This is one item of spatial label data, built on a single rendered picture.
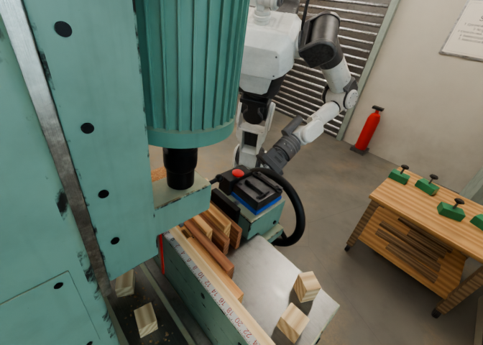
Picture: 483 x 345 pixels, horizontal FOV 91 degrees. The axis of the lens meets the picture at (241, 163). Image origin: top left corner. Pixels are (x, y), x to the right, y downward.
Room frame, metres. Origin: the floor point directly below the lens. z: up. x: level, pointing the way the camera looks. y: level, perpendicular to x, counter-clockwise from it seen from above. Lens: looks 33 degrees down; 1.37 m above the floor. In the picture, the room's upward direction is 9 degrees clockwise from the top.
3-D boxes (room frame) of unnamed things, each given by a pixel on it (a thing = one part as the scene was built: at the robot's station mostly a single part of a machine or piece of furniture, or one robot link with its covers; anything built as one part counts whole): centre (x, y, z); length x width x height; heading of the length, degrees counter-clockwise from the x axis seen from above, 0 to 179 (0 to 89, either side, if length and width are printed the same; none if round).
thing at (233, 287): (0.40, 0.17, 0.92); 0.54 x 0.02 x 0.04; 49
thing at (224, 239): (0.40, 0.08, 0.93); 0.21 x 0.02 x 0.05; 49
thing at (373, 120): (2.85, -1.51, 0.30); 0.19 x 0.18 x 0.60; 140
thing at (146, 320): (0.21, 0.14, 0.82); 0.04 x 0.03 x 0.04; 38
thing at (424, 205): (1.17, -1.23, 0.32); 0.66 x 0.57 x 0.64; 48
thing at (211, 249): (0.35, 0.08, 0.92); 0.25 x 0.02 x 0.05; 49
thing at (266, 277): (0.42, 0.02, 0.87); 0.61 x 0.30 x 0.06; 49
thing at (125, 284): (0.28, 0.21, 0.82); 0.04 x 0.03 x 0.03; 22
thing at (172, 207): (0.34, 0.12, 1.03); 0.14 x 0.07 x 0.09; 139
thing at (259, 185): (0.49, -0.03, 0.99); 0.13 x 0.11 x 0.06; 49
